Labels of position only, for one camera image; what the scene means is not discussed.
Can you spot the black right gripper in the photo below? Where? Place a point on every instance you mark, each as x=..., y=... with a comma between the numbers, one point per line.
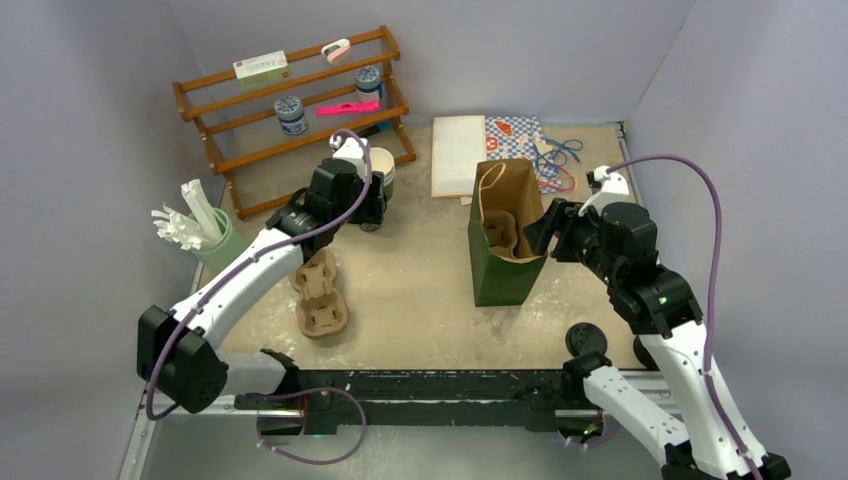
x=541, y=233

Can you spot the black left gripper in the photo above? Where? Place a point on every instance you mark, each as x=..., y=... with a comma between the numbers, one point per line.
x=370, y=210

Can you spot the white paper cup stack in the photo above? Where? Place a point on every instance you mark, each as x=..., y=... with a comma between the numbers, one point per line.
x=383, y=161

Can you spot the green paper bag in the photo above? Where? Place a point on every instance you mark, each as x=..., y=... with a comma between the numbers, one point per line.
x=508, y=185

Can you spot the brown pulp cup carrier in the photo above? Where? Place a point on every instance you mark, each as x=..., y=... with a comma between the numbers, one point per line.
x=503, y=236

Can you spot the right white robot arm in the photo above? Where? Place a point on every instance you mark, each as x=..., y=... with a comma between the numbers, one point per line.
x=708, y=439

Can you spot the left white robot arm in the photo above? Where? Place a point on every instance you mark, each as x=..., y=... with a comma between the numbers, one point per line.
x=177, y=348

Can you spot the black blue marker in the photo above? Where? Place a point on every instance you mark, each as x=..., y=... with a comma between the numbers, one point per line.
x=374, y=129

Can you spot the pink marker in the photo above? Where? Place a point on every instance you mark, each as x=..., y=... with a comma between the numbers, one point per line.
x=348, y=108

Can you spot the blue lidded jar left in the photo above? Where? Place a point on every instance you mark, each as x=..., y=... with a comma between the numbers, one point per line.
x=290, y=113

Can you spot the blue lidded jar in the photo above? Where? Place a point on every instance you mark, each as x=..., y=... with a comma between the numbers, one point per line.
x=368, y=84
x=290, y=113

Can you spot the wooden shelf rack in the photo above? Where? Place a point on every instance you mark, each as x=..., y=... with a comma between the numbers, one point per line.
x=262, y=108

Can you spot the black cup lid near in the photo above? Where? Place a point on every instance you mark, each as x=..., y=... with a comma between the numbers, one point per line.
x=584, y=337

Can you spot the blue lidded jar right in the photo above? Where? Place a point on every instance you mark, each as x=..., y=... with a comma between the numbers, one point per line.
x=368, y=84

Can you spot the blue checkered paper bag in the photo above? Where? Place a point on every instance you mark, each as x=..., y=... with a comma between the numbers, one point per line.
x=516, y=137

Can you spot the white paper bag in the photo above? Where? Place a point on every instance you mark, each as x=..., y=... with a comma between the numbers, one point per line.
x=457, y=148

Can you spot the pink white clip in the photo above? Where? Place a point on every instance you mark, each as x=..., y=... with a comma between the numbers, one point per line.
x=336, y=52

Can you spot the white green box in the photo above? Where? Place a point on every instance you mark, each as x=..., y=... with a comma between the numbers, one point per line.
x=261, y=71

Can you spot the green straw holder cup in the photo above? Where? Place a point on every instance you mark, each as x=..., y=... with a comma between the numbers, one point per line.
x=229, y=247

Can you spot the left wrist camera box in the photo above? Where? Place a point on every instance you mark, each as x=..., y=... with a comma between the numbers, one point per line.
x=351, y=150

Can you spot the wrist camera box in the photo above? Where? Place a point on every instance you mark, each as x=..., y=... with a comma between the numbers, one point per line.
x=607, y=188
x=351, y=150

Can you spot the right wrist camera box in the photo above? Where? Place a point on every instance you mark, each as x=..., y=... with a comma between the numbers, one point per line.
x=607, y=188

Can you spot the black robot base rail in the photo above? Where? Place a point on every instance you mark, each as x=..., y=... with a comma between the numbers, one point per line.
x=535, y=400

